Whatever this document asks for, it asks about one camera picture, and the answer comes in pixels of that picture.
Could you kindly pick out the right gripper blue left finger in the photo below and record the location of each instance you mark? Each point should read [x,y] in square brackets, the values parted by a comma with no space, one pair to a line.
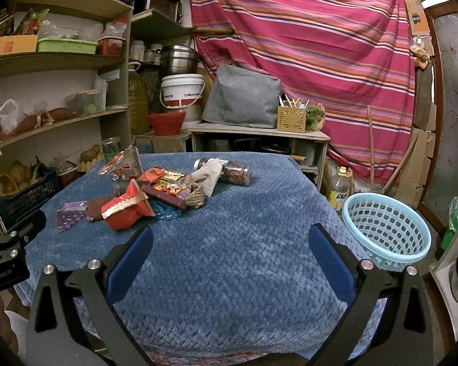
[55,334]

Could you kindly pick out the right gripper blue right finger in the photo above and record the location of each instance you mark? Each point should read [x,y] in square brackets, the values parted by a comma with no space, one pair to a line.
[404,335]

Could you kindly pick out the maroon scouring sponge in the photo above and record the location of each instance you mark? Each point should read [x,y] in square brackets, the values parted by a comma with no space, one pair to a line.
[94,208]

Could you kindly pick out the red gold foil wrapper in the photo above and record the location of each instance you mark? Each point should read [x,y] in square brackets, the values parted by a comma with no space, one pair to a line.
[123,212]

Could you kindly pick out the clear orange snack wrapper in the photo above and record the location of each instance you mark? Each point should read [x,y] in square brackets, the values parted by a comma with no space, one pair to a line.
[124,166]

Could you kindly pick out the orange cloth piece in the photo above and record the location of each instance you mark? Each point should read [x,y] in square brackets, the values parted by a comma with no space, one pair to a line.
[151,175]

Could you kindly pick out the brown paper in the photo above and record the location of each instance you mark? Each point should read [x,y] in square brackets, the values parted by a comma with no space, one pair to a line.
[196,195]

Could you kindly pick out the dark blue plastic crate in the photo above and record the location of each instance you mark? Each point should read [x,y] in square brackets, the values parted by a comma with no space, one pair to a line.
[15,208]

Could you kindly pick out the purple beads plastic bag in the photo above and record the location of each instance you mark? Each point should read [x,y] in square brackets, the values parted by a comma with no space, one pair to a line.
[70,214]

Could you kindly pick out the light blue plastic basket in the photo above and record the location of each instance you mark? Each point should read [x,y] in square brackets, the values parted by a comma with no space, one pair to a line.
[392,233]

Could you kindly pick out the yellow egg carton tray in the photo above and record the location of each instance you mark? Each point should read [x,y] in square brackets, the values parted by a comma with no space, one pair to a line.
[84,167]

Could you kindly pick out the white plastic bag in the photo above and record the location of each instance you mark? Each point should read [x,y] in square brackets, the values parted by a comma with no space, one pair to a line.
[11,115]

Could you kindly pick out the green label tea jar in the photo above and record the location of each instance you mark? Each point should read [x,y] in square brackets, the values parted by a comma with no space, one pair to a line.
[110,147]

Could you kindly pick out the yellow cap oil bottle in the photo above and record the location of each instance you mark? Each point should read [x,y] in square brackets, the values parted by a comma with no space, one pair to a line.
[340,188]

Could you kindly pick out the blue quilted table cloth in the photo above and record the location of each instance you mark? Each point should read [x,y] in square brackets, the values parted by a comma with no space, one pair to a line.
[237,276]

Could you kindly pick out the clear plastic storage box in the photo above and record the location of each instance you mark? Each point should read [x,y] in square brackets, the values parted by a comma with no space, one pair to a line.
[86,102]

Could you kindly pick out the yellow red carton box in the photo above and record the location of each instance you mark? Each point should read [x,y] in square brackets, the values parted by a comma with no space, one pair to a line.
[169,178]

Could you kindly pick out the large oil jug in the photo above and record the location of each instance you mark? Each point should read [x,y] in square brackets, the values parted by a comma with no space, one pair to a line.
[138,101]

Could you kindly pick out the grey side table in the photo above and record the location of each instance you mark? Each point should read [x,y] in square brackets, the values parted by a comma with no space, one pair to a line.
[308,149]

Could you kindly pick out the wooden shelf unit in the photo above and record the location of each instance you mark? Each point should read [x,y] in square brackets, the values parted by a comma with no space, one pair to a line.
[40,81]

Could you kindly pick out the yellow cardboard box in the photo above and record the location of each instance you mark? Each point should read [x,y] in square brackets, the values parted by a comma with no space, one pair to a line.
[18,44]

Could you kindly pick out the green plastic tray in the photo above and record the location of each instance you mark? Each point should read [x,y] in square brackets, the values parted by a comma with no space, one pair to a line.
[65,45]

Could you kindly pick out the clear jar of dried fruit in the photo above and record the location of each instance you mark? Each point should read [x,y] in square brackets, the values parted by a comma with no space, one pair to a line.
[235,173]

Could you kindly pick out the green leafy vegetable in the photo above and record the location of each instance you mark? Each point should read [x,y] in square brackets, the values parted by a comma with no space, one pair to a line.
[315,117]

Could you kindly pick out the red container on shelf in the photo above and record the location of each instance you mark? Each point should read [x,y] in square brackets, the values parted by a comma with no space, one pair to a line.
[111,46]

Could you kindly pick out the yellow plastic utensil basket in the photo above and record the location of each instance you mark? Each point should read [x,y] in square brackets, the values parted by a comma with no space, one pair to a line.
[291,115]

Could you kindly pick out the white plastic bucket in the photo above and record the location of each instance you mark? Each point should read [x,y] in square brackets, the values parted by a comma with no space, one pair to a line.
[182,93]

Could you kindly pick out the steel pot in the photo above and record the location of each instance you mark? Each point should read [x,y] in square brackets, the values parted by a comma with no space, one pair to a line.
[178,59]

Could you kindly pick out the grey fabric cover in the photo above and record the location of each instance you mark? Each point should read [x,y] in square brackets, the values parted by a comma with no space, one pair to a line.
[243,98]

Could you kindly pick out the red striped curtain cloth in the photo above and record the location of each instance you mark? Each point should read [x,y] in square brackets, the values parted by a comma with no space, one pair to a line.
[344,54]

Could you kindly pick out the broom with wooden handle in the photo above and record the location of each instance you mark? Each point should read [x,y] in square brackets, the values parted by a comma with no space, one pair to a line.
[372,148]

